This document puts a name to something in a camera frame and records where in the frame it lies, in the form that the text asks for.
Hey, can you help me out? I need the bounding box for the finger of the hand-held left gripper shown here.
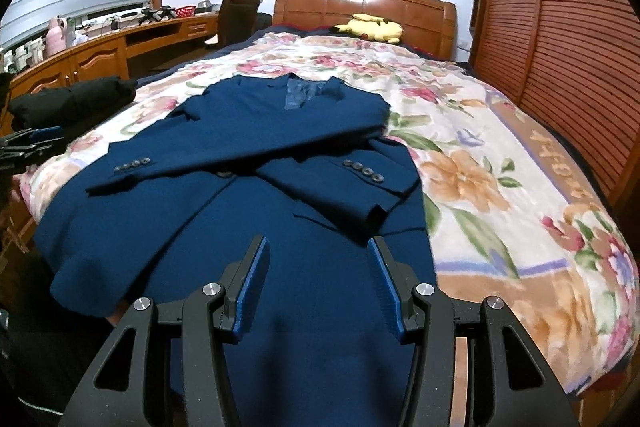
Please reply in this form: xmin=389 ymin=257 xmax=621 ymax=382
xmin=0 ymin=139 xmax=66 ymax=180
xmin=7 ymin=125 xmax=66 ymax=146

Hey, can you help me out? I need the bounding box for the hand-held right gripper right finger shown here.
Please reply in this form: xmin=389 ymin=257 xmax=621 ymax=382
xmin=366 ymin=236 xmax=583 ymax=427

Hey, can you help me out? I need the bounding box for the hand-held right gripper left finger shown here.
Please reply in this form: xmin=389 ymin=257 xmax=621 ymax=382
xmin=59 ymin=234 xmax=272 ymax=427

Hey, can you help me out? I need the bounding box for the blue suit jacket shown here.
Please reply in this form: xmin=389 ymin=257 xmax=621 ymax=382
xmin=32 ymin=74 xmax=440 ymax=427

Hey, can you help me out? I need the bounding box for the black folded garment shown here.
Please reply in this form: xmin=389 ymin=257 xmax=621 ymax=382
xmin=7 ymin=77 xmax=139 ymax=132

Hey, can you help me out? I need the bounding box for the wooden desk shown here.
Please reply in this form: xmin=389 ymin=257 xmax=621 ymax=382
xmin=0 ymin=10 xmax=223 ymax=138

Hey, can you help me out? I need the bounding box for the pink bottle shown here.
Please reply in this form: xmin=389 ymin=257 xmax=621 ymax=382
xmin=46 ymin=17 xmax=68 ymax=56

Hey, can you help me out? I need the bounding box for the black tripod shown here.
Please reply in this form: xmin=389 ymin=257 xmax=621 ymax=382
xmin=137 ymin=7 xmax=176 ymax=26

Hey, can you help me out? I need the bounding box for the floral blanket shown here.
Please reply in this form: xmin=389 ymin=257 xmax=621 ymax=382
xmin=12 ymin=32 xmax=640 ymax=408

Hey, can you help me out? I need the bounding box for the dark brown chair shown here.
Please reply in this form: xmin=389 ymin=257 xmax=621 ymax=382
xmin=204 ymin=0 xmax=271 ymax=52

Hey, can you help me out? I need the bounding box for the yellow plush toy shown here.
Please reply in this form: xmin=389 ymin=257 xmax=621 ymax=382
xmin=333 ymin=13 xmax=405 ymax=45

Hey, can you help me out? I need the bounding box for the wooden bed headboard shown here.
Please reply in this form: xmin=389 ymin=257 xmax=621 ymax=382
xmin=273 ymin=0 xmax=458 ymax=60

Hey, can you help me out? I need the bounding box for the wooden louvered wardrobe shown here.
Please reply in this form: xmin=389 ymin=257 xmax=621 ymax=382
xmin=467 ymin=0 xmax=640 ymax=218

